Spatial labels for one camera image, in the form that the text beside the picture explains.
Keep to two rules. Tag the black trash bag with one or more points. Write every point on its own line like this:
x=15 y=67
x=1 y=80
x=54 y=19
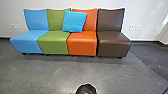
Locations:
x=85 y=89

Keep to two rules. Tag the orange sofa seat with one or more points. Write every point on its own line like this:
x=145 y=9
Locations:
x=82 y=43

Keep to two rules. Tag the blue cushion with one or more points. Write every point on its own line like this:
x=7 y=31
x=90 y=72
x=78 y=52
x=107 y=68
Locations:
x=74 y=21

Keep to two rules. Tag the brown sofa seat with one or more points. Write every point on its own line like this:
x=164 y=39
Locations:
x=113 y=41

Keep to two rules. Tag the green sofa seat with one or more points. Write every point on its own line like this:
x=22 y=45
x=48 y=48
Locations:
x=53 y=41

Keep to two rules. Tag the blue sofa seat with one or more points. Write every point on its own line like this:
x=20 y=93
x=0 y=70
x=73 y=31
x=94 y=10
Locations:
x=28 y=40

